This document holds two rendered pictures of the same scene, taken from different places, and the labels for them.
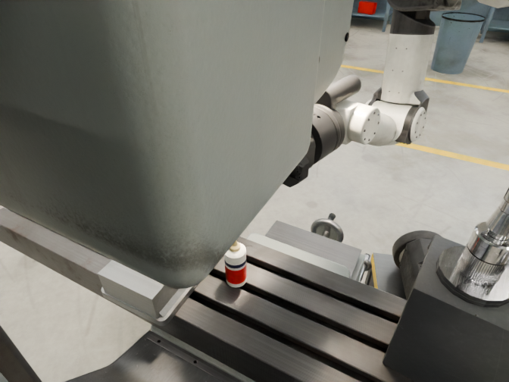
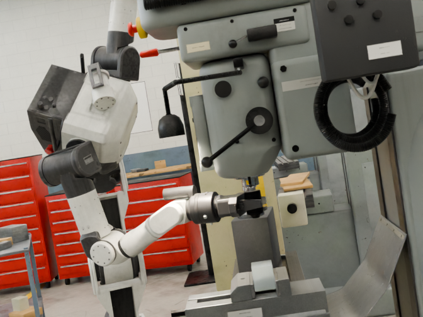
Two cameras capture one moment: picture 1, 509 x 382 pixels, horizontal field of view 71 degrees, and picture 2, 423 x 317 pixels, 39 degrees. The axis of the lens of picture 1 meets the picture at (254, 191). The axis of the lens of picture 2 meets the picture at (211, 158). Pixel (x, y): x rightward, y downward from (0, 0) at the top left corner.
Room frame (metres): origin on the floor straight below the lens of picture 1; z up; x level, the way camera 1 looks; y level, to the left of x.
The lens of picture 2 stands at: (1.18, 1.49, 1.46)
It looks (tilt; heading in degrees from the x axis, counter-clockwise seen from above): 3 degrees down; 247
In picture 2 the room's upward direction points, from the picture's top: 9 degrees counter-clockwise
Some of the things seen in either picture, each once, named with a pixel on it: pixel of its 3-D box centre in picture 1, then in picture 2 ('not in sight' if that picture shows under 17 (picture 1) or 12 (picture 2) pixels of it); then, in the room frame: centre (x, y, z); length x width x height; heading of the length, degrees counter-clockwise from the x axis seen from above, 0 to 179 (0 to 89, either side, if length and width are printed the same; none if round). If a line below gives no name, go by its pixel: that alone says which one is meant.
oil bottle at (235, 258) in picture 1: (235, 260); not in sight; (0.45, 0.04, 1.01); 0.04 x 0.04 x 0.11
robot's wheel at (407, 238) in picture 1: (420, 253); not in sight; (0.96, -0.64, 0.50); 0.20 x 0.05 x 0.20; 81
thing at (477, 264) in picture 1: (485, 255); not in sight; (0.30, -0.28, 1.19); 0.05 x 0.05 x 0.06
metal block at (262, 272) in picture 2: not in sight; (263, 275); (0.51, 0.16, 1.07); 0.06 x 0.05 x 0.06; 63
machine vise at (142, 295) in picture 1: (185, 228); (254, 298); (0.54, 0.14, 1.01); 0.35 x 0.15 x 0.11; 153
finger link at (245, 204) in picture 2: not in sight; (250, 204); (0.45, 0.03, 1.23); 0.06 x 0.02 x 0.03; 137
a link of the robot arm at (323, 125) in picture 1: (291, 147); (223, 207); (0.50, -0.06, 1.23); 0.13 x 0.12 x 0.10; 47
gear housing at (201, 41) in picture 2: not in sight; (243, 39); (0.39, 0.02, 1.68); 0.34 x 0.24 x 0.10; 152
